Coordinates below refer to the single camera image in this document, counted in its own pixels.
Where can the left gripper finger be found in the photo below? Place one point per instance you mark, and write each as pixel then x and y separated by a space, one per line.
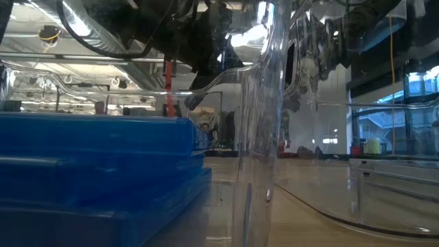
pixel 197 92

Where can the clear plastic bin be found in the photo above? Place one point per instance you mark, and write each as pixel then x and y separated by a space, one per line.
pixel 308 192
pixel 257 137

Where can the yellow-green cylinder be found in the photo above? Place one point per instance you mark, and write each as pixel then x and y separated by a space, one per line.
pixel 374 147

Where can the small red cup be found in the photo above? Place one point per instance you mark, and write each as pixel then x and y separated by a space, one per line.
pixel 356 151

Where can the black monitor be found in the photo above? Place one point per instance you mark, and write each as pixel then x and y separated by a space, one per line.
pixel 12 106

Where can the silver ventilation duct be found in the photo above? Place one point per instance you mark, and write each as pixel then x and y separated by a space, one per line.
pixel 82 27

